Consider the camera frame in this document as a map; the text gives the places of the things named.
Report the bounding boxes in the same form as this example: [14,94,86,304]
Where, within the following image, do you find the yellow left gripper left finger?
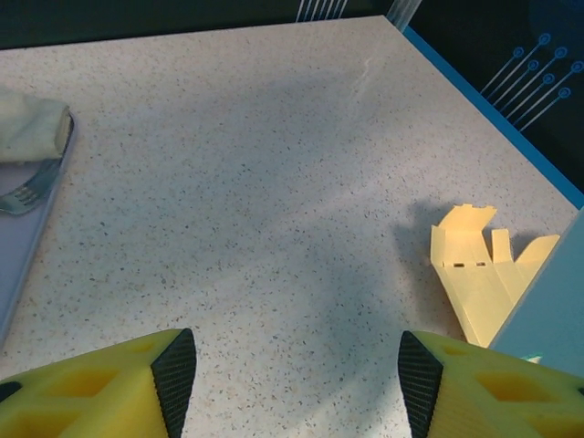
[0,327,198,438]

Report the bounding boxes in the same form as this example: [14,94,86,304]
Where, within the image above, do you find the silver metal fork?
[0,157,65,216]

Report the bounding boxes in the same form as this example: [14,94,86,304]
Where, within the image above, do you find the lavender plastic tray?
[0,113,78,343]

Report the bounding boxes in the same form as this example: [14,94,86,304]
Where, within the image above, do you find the yellow paper box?
[428,203,561,348]

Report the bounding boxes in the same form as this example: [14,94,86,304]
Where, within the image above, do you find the beige cloth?
[0,86,72,164]

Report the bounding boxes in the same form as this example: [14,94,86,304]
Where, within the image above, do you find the teal paper box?
[492,218,584,382]

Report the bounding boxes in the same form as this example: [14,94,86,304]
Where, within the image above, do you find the aluminium frame post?
[385,0,423,33]

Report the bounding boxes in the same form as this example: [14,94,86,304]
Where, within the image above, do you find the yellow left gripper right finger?
[397,330,584,438]

